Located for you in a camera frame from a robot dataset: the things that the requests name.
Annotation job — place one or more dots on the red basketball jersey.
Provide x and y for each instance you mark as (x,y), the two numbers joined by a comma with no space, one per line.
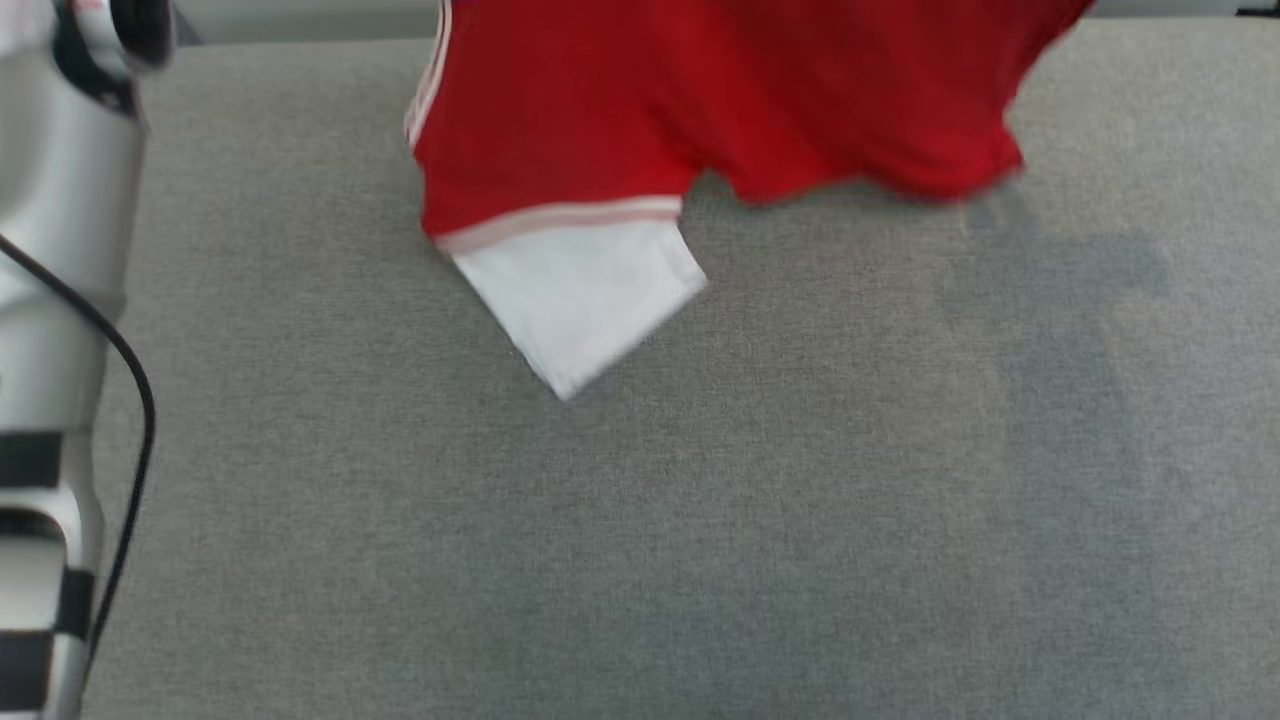
(650,100)

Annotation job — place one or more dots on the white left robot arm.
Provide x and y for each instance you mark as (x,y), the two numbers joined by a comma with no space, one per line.
(60,200)

